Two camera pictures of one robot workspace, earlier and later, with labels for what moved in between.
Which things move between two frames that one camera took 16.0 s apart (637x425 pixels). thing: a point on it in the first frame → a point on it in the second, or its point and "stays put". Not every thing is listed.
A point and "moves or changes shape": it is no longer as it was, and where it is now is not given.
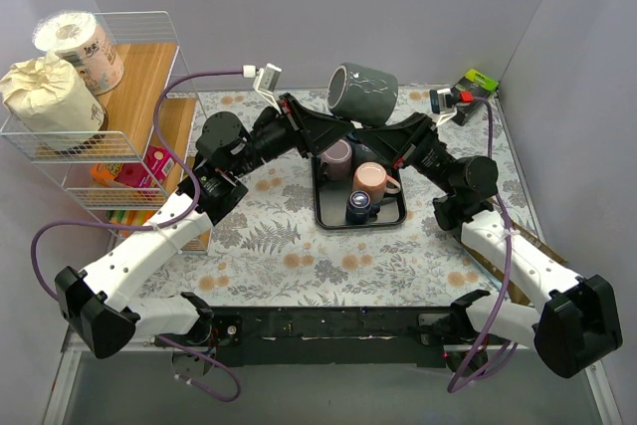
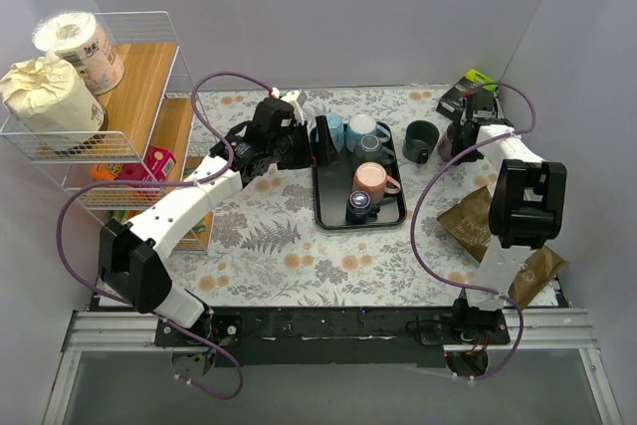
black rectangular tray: [330, 198] stays put
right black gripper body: [415, 141] → [461, 141]
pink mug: [372, 178] stays put
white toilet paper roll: [82, 35] stays put
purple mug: [337, 161] → [444, 144]
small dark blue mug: [360, 210] stays put
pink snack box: [151, 172] stays put
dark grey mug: [361, 94] moves or changes shape
